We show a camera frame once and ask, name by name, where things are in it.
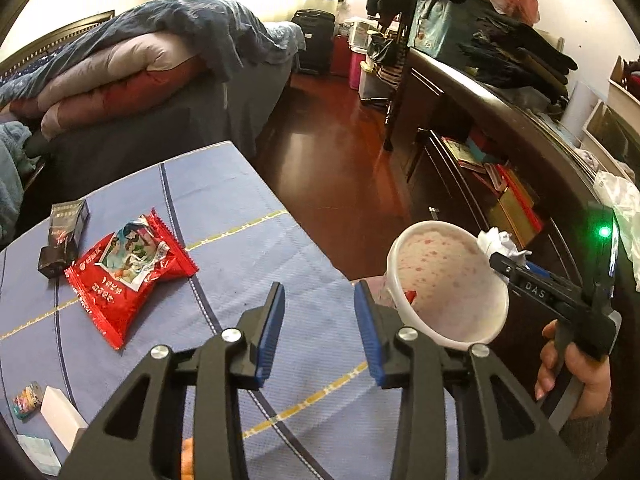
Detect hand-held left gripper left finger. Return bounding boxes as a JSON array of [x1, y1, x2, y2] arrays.
[[62, 281, 287, 480]]

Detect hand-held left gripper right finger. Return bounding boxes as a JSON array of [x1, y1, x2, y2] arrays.
[[352, 280, 563, 480]]

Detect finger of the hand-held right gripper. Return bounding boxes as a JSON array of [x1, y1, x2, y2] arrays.
[[489, 251, 568, 312], [522, 260, 558, 282]]

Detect white paper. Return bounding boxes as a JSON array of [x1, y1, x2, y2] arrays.
[[477, 227, 533, 266]]

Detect white pink dotted waste bin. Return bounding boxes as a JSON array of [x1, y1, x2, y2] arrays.
[[375, 220, 510, 347]]

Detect person's right forearm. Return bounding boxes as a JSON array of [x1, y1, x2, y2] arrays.
[[557, 400, 613, 480]]

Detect person's right hand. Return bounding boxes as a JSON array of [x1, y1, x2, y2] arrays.
[[534, 319, 613, 418]]

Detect stack of books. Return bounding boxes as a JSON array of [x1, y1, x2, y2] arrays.
[[440, 130, 543, 246]]

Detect blue striped tablecloth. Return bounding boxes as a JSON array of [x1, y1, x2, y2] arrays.
[[0, 140, 461, 480]]

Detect white plastic bag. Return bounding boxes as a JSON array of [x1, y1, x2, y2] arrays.
[[592, 170, 640, 291]]

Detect red snack packet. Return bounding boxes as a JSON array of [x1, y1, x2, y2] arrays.
[[65, 208, 198, 351]]

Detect white shelf unit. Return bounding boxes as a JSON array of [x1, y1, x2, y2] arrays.
[[580, 55, 640, 181]]

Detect dark wooden sideboard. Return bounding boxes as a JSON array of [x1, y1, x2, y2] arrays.
[[385, 47, 640, 341]]

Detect black folded clothes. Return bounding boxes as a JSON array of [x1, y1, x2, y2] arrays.
[[460, 10, 578, 101]]

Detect small white box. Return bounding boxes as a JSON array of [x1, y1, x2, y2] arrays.
[[40, 385, 88, 453]]

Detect small black box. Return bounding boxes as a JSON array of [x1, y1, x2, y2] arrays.
[[37, 199, 91, 278]]

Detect dark wooden bed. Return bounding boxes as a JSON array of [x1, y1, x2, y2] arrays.
[[0, 10, 306, 211]]

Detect small colourful packet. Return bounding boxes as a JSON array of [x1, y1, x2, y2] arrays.
[[12, 381, 43, 418]]

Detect light blue mask pack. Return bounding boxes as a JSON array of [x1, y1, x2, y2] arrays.
[[17, 435, 62, 476]]

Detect teal bag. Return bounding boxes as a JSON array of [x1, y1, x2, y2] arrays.
[[410, 0, 481, 56]]

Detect black handbag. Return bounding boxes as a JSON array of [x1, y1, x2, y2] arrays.
[[366, 35, 398, 67]]

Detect red folded quilt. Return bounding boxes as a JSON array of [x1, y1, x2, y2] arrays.
[[10, 57, 206, 121]]

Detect red box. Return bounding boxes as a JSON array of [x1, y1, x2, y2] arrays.
[[331, 35, 352, 79]]

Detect clear storage container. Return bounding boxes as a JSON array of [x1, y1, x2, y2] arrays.
[[346, 16, 382, 53]]

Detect black suitcase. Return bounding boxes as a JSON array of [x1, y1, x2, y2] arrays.
[[291, 9, 336, 77]]

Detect light blue blanket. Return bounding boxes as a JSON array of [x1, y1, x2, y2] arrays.
[[0, 120, 36, 251]]

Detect pink grey folded quilt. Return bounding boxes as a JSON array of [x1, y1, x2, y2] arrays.
[[10, 30, 221, 141]]

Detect blue patterned duvet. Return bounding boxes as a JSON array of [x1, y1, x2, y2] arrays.
[[0, 0, 306, 106]]

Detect star print pillow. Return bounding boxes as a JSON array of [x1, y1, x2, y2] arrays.
[[0, 52, 56, 86]]

